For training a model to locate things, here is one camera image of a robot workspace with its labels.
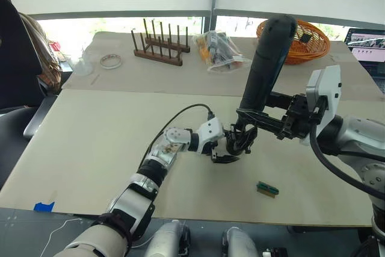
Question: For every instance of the black electric screwdriver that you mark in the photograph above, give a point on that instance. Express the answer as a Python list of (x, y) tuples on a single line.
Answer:
[(270, 61)]

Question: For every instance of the clear plastic cup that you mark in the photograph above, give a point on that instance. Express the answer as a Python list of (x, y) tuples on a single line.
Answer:
[(83, 63)]

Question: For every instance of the orange woven basket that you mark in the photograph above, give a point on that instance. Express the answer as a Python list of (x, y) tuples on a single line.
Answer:
[(309, 49)]

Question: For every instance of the small black item in basket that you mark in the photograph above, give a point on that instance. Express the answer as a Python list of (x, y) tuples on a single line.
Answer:
[(305, 38)]

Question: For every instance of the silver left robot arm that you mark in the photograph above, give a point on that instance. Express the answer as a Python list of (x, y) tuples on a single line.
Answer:
[(136, 200)]

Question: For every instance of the small green finger piece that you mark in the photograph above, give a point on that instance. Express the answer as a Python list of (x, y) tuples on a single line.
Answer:
[(267, 189)]

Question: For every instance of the blue tape piece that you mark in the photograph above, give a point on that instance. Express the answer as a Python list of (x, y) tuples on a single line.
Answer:
[(44, 206)]

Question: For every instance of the open laptop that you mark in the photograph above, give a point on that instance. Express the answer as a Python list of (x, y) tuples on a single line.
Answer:
[(368, 55)]

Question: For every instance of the silver rounded robot part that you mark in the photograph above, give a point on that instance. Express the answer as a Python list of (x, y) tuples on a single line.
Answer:
[(240, 243), (168, 240)]

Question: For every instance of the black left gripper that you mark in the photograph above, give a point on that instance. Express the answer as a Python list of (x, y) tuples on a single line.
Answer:
[(226, 134)]

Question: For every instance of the white tape roll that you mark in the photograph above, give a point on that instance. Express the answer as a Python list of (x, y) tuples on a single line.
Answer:
[(111, 60)]

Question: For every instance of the small white black block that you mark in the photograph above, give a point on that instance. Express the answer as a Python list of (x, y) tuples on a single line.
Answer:
[(274, 252)]

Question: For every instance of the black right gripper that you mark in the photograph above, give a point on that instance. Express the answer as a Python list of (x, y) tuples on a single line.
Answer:
[(297, 117)]

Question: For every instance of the clear plastic bag of parts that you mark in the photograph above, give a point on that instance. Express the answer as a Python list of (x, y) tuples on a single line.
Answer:
[(221, 52)]

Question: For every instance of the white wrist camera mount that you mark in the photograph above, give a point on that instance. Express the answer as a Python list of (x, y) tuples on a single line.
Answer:
[(326, 88), (209, 129)]

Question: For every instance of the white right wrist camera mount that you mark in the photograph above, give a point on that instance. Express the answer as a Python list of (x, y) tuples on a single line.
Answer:
[(326, 88)]

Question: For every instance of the wooden peg rack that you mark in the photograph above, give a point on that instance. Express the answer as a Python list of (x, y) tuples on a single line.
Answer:
[(161, 49)]

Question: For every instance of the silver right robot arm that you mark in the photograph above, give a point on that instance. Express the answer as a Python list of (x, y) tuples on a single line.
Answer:
[(359, 136)]

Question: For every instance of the beige cardboard sheet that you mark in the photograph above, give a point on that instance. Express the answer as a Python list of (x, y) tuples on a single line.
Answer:
[(90, 154)]

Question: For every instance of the black office chair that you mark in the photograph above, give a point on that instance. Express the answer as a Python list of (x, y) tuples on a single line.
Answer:
[(15, 67)]

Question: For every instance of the brown patterned cloth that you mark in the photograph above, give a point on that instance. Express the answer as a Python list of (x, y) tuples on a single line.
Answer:
[(45, 55)]

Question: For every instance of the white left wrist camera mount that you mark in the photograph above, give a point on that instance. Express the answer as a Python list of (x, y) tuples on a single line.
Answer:
[(209, 129)]

